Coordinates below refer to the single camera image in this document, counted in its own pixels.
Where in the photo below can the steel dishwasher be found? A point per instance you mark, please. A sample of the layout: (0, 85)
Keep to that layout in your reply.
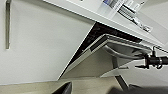
(100, 63)

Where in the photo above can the white two-door base cabinet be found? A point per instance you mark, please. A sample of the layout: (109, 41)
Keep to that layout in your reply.
(40, 40)

